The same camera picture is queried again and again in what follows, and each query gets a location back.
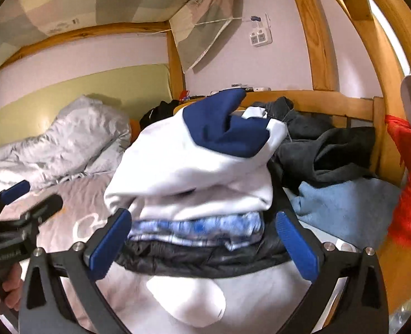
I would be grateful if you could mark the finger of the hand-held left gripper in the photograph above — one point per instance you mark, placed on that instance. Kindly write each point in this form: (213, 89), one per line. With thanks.
(47, 207)
(15, 191)

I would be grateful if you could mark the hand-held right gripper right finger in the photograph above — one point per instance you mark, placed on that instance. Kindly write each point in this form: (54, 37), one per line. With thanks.
(295, 243)

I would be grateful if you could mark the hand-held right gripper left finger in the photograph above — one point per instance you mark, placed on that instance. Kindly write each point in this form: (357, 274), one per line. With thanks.
(109, 243)

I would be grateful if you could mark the white and navy varsity jacket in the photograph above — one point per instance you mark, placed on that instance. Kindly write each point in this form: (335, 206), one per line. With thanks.
(191, 167)

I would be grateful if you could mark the dark grey clothes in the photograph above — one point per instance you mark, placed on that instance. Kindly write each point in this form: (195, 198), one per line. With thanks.
(330, 153)

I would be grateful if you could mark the person's left hand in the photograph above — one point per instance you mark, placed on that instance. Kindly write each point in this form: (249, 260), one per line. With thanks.
(12, 285)

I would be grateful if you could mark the light blue towel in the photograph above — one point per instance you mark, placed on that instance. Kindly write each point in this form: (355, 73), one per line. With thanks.
(344, 208)

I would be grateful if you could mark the grey duvet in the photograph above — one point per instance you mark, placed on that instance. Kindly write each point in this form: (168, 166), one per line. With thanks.
(69, 139)

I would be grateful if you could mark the black puffer jacket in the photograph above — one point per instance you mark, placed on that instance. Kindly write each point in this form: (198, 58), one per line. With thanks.
(191, 261)

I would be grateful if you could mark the blue plaid shirt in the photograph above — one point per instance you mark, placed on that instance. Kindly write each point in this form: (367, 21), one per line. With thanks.
(198, 228)

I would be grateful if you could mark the red cloth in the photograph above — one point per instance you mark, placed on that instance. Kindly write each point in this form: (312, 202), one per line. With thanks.
(410, 195)

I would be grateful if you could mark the black bag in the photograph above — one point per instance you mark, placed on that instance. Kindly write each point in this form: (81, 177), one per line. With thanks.
(158, 113)

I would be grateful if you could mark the small red item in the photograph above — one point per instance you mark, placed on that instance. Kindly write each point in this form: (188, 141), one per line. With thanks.
(185, 95)

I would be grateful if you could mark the pale hanging curtain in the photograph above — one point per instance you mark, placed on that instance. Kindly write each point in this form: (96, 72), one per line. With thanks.
(198, 28)

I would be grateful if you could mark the white wall socket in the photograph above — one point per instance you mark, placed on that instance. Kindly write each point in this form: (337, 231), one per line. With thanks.
(260, 36)

